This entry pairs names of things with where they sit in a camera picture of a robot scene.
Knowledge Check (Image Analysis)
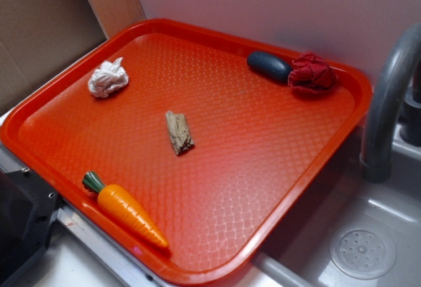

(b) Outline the dark plastic pickle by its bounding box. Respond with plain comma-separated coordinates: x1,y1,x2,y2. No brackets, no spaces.
247,51,293,84

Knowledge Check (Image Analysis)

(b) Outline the red cloth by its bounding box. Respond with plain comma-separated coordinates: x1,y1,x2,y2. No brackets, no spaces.
287,51,337,94

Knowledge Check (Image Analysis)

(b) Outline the orange plastic tray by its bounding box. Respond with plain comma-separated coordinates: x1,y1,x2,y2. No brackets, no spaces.
1,19,372,285

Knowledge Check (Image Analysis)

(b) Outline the small wood piece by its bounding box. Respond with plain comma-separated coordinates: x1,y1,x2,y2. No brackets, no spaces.
165,111,195,155

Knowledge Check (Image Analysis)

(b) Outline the crumpled white paper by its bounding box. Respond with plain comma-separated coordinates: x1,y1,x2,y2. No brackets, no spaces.
87,57,129,98

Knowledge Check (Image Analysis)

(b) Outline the orange plastic carrot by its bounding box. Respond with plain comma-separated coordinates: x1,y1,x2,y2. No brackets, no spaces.
82,171,169,249

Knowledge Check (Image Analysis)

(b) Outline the grey toy faucet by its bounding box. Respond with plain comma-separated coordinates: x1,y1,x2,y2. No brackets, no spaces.
360,23,420,183

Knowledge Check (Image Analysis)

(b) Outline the grey toy sink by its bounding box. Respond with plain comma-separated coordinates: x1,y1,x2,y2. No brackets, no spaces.
253,132,420,286

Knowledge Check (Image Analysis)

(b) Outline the brown cardboard panel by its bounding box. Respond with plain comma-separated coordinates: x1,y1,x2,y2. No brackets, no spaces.
1,0,105,113

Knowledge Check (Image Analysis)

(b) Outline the dark faucet knob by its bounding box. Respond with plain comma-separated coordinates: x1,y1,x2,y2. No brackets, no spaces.
400,65,420,147

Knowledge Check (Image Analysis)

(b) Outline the black metal bracket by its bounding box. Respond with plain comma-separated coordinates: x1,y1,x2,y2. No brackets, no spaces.
1,167,61,286

